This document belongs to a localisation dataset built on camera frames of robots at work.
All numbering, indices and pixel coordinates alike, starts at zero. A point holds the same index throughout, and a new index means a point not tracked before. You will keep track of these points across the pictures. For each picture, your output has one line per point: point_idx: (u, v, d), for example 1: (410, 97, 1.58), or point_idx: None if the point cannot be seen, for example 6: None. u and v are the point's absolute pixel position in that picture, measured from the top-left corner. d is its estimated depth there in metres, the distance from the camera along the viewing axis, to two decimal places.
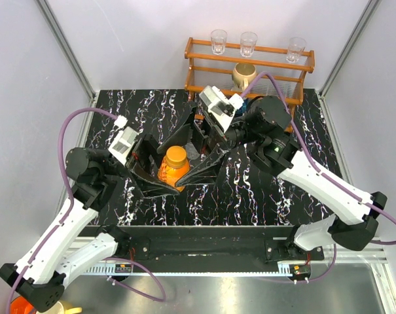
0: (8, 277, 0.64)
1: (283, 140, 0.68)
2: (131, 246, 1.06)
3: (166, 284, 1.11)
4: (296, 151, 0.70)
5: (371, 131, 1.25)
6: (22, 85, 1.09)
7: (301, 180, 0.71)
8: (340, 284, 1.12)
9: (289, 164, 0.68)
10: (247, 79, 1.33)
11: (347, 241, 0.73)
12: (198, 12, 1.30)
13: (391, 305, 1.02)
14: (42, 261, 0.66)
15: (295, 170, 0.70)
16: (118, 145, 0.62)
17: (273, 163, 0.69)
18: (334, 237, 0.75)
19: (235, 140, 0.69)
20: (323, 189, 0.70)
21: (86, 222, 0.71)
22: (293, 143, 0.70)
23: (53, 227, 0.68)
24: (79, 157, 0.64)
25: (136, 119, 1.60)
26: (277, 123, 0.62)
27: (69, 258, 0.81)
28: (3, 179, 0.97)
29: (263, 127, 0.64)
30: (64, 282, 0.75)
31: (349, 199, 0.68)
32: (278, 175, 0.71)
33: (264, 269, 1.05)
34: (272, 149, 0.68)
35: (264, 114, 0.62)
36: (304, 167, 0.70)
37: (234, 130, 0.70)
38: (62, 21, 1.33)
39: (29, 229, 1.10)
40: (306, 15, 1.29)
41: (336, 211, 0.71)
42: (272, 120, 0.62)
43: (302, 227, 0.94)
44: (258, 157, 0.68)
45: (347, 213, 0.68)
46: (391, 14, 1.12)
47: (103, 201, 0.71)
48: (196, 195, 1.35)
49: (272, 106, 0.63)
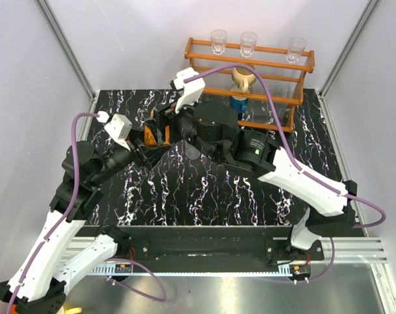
0: (2, 296, 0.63)
1: (260, 141, 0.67)
2: (131, 246, 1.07)
3: (166, 284, 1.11)
4: (276, 150, 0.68)
5: (371, 130, 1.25)
6: (23, 85, 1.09)
7: (283, 180, 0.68)
8: (341, 284, 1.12)
9: (271, 167, 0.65)
10: (247, 79, 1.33)
11: (324, 231, 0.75)
12: (198, 13, 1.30)
13: (391, 303, 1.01)
14: (33, 279, 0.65)
15: (277, 171, 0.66)
16: (123, 131, 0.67)
17: (254, 167, 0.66)
18: (311, 228, 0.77)
19: (187, 133, 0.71)
20: (306, 188, 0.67)
21: (73, 233, 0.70)
22: (271, 142, 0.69)
23: (38, 243, 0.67)
24: (85, 149, 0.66)
25: (136, 119, 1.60)
26: (218, 123, 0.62)
27: (68, 265, 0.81)
28: (3, 180, 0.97)
29: (211, 133, 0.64)
30: (65, 290, 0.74)
31: (328, 194, 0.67)
32: (260, 176, 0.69)
33: (265, 270, 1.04)
34: (252, 151, 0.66)
35: (202, 120, 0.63)
36: (286, 167, 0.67)
37: (189, 123, 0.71)
38: (62, 21, 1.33)
39: (29, 230, 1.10)
40: (305, 15, 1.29)
41: (316, 206, 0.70)
42: (212, 122, 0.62)
43: (293, 228, 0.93)
44: (231, 165, 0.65)
45: (327, 207, 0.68)
46: (391, 14, 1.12)
47: (88, 210, 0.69)
48: (196, 195, 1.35)
49: (211, 113, 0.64)
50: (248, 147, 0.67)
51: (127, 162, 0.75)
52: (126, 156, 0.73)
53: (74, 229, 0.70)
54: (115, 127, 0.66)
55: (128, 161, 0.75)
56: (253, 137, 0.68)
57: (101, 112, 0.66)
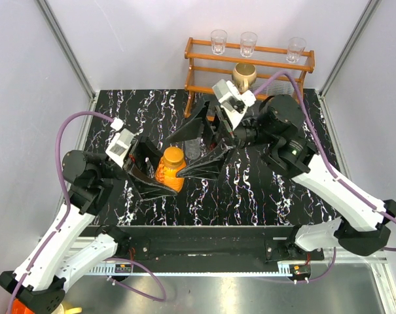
0: (8, 284, 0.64)
1: (300, 142, 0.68)
2: (131, 246, 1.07)
3: (166, 284, 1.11)
4: (313, 154, 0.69)
5: (371, 131, 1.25)
6: (23, 85, 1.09)
7: (317, 185, 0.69)
8: (341, 284, 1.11)
9: (306, 168, 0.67)
10: (247, 79, 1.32)
11: (354, 246, 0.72)
12: (198, 13, 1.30)
13: (391, 304, 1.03)
14: (40, 267, 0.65)
15: (312, 174, 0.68)
16: (115, 147, 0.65)
17: (288, 165, 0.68)
18: (343, 242, 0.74)
19: (245, 139, 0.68)
20: (338, 196, 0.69)
21: (83, 227, 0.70)
22: (310, 146, 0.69)
23: (50, 233, 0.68)
24: (76, 160, 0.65)
25: (136, 119, 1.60)
26: (291, 122, 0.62)
27: (68, 262, 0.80)
28: (4, 180, 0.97)
29: (276, 126, 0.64)
30: (64, 287, 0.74)
31: (364, 207, 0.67)
32: (292, 176, 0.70)
33: (264, 269, 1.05)
34: (289, 152, 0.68)
35: (277, 113, 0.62)
36: (321, 172, 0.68)
37: (244, 129, 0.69)
38: (62, 21, 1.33)
39: (29, 230, 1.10)
40: (306, 15, 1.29)
41: (347, 216, 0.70)
42: (286, 119, 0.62)
43: (304, 228, 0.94)
44: (273, 159, 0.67)
45: (360, 220, 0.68)
46: (391, 14, 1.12)
47: (99, 204, 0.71)
48: (196, 195, 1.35)
49: (285, 106, 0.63)
50: (288, 147, 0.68)
51: (122, 176, 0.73)
52: (122, 171, 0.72)
53: (84, 222, 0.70)
54: (112, 139, 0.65)
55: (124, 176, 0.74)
56: (295, 138, 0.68)
57: (114, 120, 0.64)
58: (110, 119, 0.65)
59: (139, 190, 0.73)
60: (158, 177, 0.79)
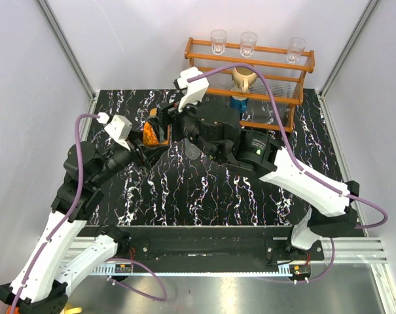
0: (5, 298, 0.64)
1: (262, 140, 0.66)
2: (131, 246, 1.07)
3: (167, 284, 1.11)
4: (277, 150, 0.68)
5: (371, 130, 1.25)
6: (23, 84, 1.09)
7: (285, 181, 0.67)
8: (341, 284, 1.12)
9: (273, 167, 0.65)
10: (247, 79, 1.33)
11: (327, 231, 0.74)
12: (197, 13, 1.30)
13: (391, 304, 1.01)
14: (36, 279, 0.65)
15: (279, 171, 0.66)
16: (124, 130, 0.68)
17: (255, 167, 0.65)
18: (315, 228, 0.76)
19: (188, 131, 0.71)
20: (306, 188, 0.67)
21: (75, 233, 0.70)
22: (273, 142, 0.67)
23: (41, 245, 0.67)
24: (83, 153, 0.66)
25: (136, 119, 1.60)
26: (221, 122, 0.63)
27: (68, 265, 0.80)
28: (2, 179, 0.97)
29: (213, 132, 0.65)
30: (66, 292, 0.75)
31: (331, 193, 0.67)
32: (260, 176, 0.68)
33: (264, 269, 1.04)
34: (252, 152, 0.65)
35: (203, 120, 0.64)
36: (287, 167, 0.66)
37: (192, 122, 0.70)
38: (62, 20, 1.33)
39: (29, 231, 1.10)
40: (306, 15, 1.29)
41: (316, 205, 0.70)
42: (214, 121, 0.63)
43: (296, 227, 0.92)
44: (233, 164, 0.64)
45: (329, 207, 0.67)
46: (391, 14, 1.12)
47: (89, 210, 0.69)
48: (196, 195, 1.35)
49: (213, 112, 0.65)
50: (249, 147, 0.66)
51: (127, 163, 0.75)
52: (126, 156, 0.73)
53: (75, 229, 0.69)
54: (116, 127, 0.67)
55: (129, 161, 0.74)
56: (255, 137, 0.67)
57: (101, 113, 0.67)
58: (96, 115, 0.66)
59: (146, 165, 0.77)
60: (152, 142, 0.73)
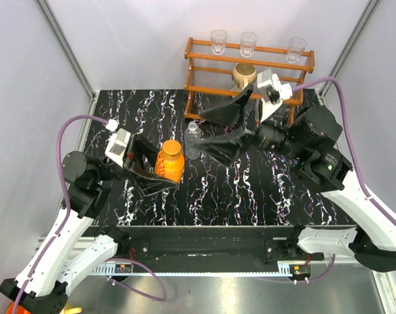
0: (10, 291, 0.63)
1: (334, 156, 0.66)
2: (132, 246, 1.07)
3: (167, 284, 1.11)
4: (348, 170, 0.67)
5: (372, 131, 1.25)
6: (23, 84, 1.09)
7: (349, 203, 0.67)
8: (340, 286, 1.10)
9: (340, 186, 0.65)
10: (247, 79, 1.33)
11: (371, 261, 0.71)
12: (198, 13, 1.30)
13: (391, 305, 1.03)
14: (42, 273, 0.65)
15: (345, 192, 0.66)
16: (114, 147, 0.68)
17: (321, 180, 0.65)
18: (359, 257, 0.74)
19: (270, 139, 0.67)
20: (367, 215, 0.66)
21: (84, 230, 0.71)
22: (346, 161, 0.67)
23: (50, 238, 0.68)
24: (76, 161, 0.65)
25: (136, 119, 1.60)
26: (326, 135, 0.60)
27: (69, 265, 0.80)
28: (3, 180, 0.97)
29: (309, 139, 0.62)
30: (67, 291, 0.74)
31: (392, 227, 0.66)
32: (323, 191, 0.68)
33: (264, 270, 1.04)
34: (324, 166, 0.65)
35: (312, 125, 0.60)
36: (354, 190, 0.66)
37: (273, 131, 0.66)
38: (61, 19, 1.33)
39: (29, 231, 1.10)
40: (306, 15, 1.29)
41: (370, 234, 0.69)
42: (321, 131, 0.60)
43: (309, 230, 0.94)
44: (306, 173, 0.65)
45: (385, 241, 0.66)
46: (391, 14, 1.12)
47: (98, 207, 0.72)
48: (196, 195, 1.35)
49: (320, 119, 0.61)
50: (322, 161, 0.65)
51: (122, 175, 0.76)
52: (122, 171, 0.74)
53: (83, 226, 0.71)
54: (110, 139, 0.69)
55: (124, 175, 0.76)
56: (329, 152, 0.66)
57: (111, 120, 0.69)
58: (105, 122, 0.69)
59: (141, 186, 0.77)
60: (158, 173, 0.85)
